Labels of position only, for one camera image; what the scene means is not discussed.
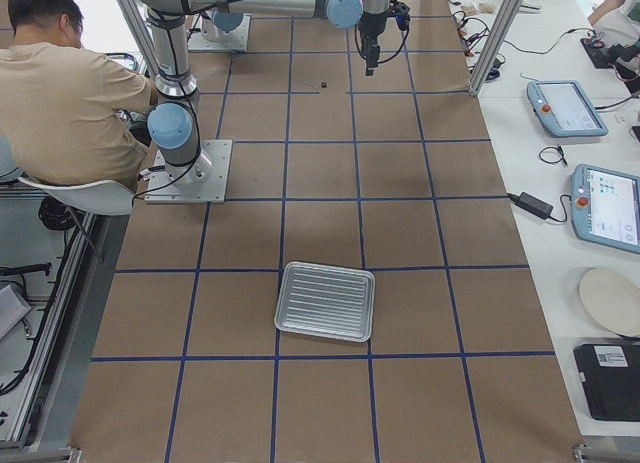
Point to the blue teach pendant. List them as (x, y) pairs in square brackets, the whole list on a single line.
[(605, 207), (564, 110)]

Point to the aluminium frame post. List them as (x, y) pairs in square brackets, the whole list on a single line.
[(499, 29)]

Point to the black box with label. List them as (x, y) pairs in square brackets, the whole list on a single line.
[(609, 374)]

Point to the white chair seat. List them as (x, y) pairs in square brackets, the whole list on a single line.
[(106, 197)]

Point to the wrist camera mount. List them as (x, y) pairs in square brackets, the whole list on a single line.
[(400, 12)]

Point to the seated person beige shirt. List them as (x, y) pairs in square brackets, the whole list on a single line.
[(60, 101)]

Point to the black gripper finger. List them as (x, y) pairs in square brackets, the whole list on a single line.
[(370, 64), (375, 56)]

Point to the black power adapter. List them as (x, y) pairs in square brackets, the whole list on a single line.
[(531, 205)]

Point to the lower blue teach pendant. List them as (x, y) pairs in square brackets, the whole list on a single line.
[(605, 207)]

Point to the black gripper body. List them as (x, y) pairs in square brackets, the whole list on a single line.
[(370, 29)]

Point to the beige round plate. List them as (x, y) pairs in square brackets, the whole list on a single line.
[(612, 300)]

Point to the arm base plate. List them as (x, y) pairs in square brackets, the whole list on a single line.
[(220, 35), (205, 181)]

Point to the silver ridged metal tray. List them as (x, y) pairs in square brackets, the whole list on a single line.
[(326, 301)]

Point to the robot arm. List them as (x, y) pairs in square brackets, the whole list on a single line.
[(190, 166), (341, 14)]

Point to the upper blue teach pendant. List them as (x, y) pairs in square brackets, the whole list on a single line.
[(564, 110)]

